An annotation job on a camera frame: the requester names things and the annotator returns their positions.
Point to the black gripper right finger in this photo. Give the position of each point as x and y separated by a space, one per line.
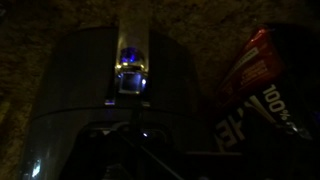
280 156

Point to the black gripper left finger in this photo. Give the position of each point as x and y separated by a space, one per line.
136 115

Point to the red and black bag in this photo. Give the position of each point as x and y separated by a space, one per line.
256 66

